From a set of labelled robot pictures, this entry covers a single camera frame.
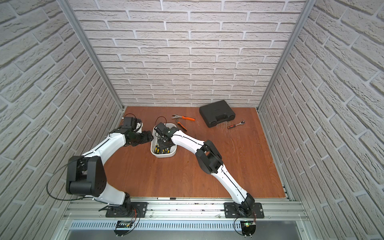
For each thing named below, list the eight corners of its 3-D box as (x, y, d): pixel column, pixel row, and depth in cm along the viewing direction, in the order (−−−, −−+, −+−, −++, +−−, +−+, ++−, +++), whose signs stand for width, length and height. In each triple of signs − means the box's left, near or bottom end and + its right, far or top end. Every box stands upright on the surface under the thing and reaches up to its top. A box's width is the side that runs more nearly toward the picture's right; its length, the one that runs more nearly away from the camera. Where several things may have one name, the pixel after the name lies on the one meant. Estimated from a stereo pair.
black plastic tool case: (208, 128, 108) (208, 124, 104) (197, 110, 119) (197, 106, 116) (235, 119, 114) (236, 115, 110) (222, 103, 126) (223, 98, 122)
